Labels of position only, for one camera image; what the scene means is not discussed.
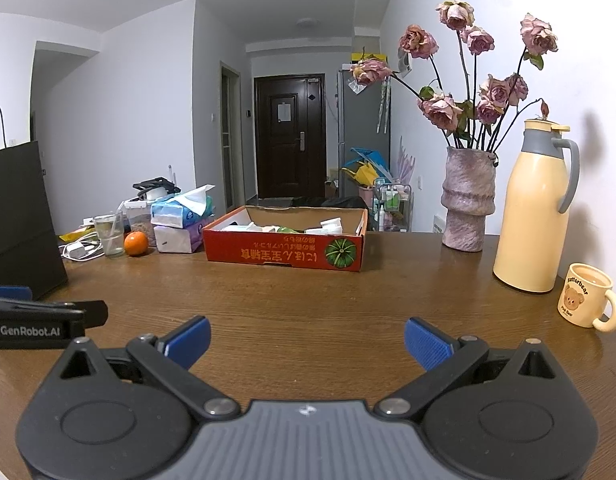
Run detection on cream bear print mug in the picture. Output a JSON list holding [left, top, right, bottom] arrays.
[[558, 262, 616, 334]]

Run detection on red and orange cardboard box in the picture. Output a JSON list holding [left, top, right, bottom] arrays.
[[203, 205, 369, 273]]

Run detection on bunch of dried pink roses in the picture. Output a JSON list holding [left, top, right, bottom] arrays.
[[349, 0, 559, 153]]

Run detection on metal trolley with bottles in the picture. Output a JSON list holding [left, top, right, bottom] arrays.
[[373, 184, 413, 232]]

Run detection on clear container with white lid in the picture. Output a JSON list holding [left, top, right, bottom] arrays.
[[124, 199, 153, 235]]

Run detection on cream thermos jug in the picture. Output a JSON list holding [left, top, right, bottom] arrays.
[[492, 117, 581, 293]]

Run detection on black paper bag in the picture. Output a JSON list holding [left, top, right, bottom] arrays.
[[0, 101, 69, 302]]

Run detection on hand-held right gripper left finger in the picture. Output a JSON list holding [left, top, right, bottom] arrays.
[[56, 315, 241, 420]]

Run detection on pink textured vase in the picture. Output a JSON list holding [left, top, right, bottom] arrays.
[[440, 146, 499, 252]]

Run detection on grey refrigerator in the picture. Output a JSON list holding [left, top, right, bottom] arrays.
[[336, 64, 391, 200]]

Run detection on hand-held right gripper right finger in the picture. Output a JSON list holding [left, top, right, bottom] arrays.
[[372, 317, 560, 420]]

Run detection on blue tissue pack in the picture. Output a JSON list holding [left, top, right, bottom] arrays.
[[150, 185, 216, 228]]

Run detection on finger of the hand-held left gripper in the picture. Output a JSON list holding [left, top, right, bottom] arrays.
[[0, 284, 33, 302], [0, 297, 109, 330]]

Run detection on blue folding rack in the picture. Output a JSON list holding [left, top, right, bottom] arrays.
[[350, 147, 393, 181]]

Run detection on purple tissue pack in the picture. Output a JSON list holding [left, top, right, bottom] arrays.
[[185, 216, 216, 253]]

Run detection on stack of black hangers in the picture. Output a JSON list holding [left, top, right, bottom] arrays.
[[132, 176, 181, 196]]

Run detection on white charger with cable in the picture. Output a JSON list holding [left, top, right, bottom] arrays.
[[60, 240, 106, 262]]

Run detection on orange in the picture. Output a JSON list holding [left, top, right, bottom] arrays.
[[124, 231, 149, 257]]

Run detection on yellow bag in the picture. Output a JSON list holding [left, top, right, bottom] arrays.
[[342, 160, 379, 186]]

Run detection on dark brown entrance door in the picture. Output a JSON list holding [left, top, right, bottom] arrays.
[[253, 74, 326, 198]]

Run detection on clear drinking glass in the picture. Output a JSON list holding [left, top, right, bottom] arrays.
[[94, 212, 126, 259]]

